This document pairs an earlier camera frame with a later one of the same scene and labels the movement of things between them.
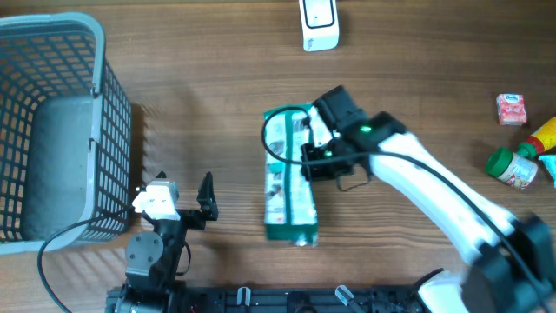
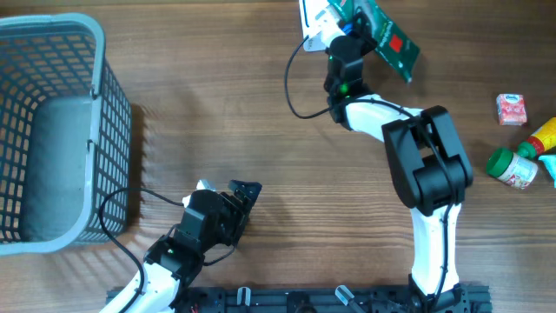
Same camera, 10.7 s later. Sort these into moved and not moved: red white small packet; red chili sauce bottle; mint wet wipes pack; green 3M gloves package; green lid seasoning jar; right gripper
Moved: green 3M gloves package; right gripper
Not moved: green lid seasoning jar; red chili sauce bottle; mint wet wipes pack; red white small packet
